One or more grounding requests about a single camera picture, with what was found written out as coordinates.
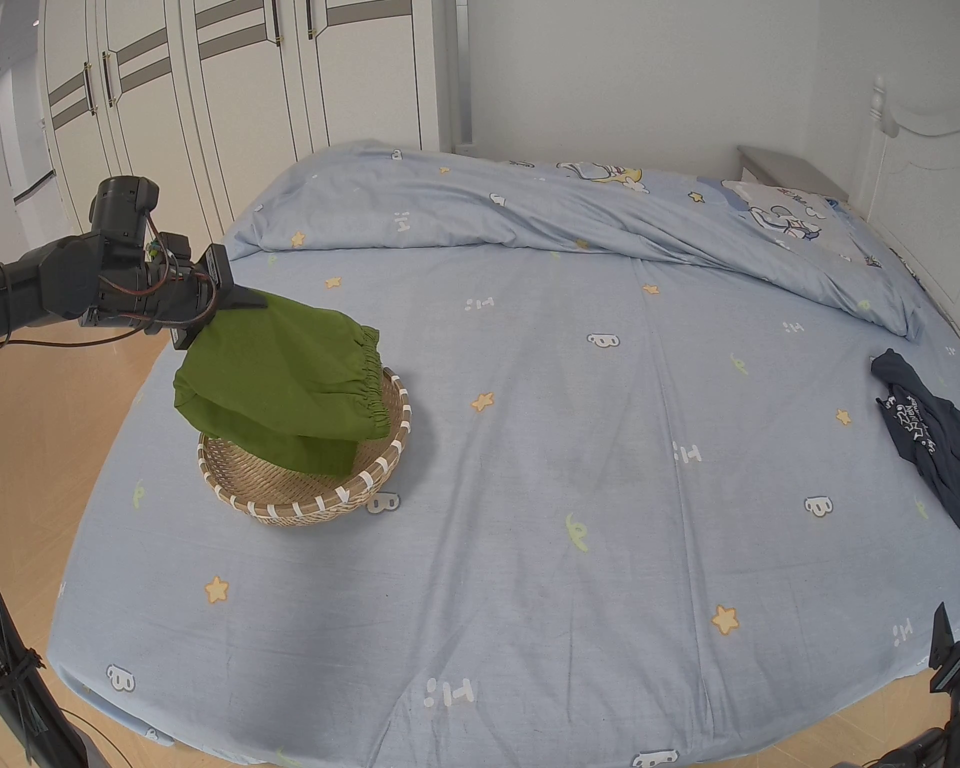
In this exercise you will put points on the white printed pillow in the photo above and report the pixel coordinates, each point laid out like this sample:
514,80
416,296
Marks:
795,214

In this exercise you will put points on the round woven basket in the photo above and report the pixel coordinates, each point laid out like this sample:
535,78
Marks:
300,495

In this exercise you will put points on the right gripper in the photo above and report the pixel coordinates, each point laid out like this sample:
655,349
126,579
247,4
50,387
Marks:
946,675

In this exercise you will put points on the white wardrobe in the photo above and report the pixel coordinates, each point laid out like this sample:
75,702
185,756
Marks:
247,97

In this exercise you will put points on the dark blue printed T-shirt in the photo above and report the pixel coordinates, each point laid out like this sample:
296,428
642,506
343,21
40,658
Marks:
930,435

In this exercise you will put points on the grey wall duct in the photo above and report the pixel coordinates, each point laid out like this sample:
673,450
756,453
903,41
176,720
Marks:
461,75

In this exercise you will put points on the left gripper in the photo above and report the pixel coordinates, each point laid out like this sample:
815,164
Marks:
187,300

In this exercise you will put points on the grey bedside table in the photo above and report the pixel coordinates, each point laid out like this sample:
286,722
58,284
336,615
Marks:
787,169

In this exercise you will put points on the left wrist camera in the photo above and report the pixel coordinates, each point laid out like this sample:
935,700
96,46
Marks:
172,247

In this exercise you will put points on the pale blue quilt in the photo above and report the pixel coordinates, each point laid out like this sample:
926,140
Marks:
525,210

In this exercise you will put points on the green shorts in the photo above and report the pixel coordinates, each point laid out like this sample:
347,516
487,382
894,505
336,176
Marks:
277,375

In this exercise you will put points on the bed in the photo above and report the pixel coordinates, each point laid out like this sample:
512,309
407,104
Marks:
525,487

